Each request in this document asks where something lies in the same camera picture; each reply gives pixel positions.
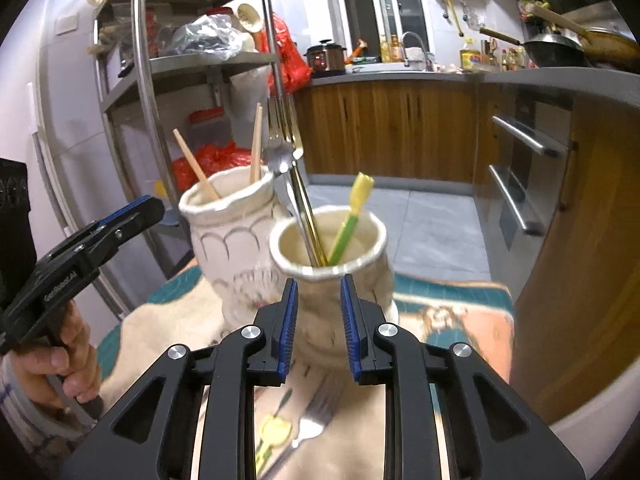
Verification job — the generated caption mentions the yellow oil bottle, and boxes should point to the yellow oil bottle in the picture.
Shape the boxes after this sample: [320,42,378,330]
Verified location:
[459,42,483,71]

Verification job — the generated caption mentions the beige slotted ladle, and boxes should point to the beige slotted ladle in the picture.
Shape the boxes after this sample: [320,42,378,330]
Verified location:
[236,2,263,33]

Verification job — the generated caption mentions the wooden chopstick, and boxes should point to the wooden chopstick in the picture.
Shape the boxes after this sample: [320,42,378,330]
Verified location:
[172,129,221,201]
[250,103,263,184]

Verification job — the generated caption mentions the window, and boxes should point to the window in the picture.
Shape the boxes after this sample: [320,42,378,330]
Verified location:
[335,0,431,48]

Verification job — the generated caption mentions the printed teal beige tablecloth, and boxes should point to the printed teal beige tablecloth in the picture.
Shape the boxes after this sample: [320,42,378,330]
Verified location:
[95,260,516,480]

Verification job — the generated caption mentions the person's left hand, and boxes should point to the person's left hand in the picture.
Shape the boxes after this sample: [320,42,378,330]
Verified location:
[10,301,103,404]

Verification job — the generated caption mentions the crumpled grey plastic bag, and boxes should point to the crumpled grey plastic bag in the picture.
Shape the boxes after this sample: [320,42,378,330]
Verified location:
[160,14,246,61]

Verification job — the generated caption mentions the brown frying pan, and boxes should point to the brown frying pan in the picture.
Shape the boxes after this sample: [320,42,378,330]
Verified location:
[530,5,640,73]

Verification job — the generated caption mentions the row of seasoning bottles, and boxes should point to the row of seasoning bottles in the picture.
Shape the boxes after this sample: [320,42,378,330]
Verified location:
[482,42,531,72]

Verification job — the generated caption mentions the silver fork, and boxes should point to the silver fork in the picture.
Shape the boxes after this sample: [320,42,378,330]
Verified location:
[291,390,341,450]
[263,142,321,267]

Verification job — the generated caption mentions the built-in oven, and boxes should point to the built-in oven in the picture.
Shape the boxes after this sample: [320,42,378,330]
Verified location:
[482,85,573,251]

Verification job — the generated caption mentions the gold-handled fork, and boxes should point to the gold-handled fork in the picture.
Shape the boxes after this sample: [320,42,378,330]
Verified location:
[267,95,328,267]

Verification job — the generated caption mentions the clear container with red lid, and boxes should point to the clear container with red lid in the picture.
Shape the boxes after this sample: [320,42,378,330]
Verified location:
[187,108,233,148]

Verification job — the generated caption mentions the white plastic bag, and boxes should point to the white plastic bag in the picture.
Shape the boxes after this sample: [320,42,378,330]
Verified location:
[230,67,273,126]

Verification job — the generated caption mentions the orange bottles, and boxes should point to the orange bottles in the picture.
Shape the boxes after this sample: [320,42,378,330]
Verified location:
[380,34,403,63]

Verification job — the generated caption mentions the hanging red plastic bag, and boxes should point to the hanging red plastic bag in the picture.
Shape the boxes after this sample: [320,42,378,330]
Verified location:
[267,10,313,96]

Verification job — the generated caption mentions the dark rice cooker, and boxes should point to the dark rice cooker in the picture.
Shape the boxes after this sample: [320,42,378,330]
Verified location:
[305,38,347,77]

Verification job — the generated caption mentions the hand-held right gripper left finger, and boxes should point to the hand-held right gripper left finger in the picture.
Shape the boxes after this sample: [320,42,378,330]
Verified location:
[60,277,300,480]

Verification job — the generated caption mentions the metal shelf rack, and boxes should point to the metal shelf rack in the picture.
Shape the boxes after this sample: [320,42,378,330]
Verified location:
[87,0,301,306]

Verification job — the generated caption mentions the clear bag with red print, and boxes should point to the clear bag with red print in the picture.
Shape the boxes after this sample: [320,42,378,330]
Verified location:
[145,5,173,58]

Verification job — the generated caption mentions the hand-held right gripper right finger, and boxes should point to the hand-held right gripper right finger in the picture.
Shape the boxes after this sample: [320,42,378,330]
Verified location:
[340,274,586,480]

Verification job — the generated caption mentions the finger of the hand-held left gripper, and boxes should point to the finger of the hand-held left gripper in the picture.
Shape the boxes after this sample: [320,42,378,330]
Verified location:
[95,195,156,228]
[37,199,166,267]

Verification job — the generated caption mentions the metal faucet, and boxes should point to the metal faucet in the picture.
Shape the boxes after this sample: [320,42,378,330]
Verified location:
[400,31,436,72]

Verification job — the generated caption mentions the white floral ceramic utensil holder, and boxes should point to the white floral ceramic utensil holder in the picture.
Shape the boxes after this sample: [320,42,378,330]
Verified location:
[178,169,401,371]

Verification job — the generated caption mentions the wooden lower cabinets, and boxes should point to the wooden lower cabinets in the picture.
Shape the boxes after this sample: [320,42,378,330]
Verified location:
[292,80,640,426]

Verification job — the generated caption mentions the black wok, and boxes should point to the black wok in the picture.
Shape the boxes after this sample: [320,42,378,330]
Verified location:
[479,27,593,68]

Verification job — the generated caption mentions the yellow green plastic utensil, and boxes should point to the yellow green plastic utensil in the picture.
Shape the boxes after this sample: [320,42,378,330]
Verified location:
[327,172,375,264]
[254,412,293,473]

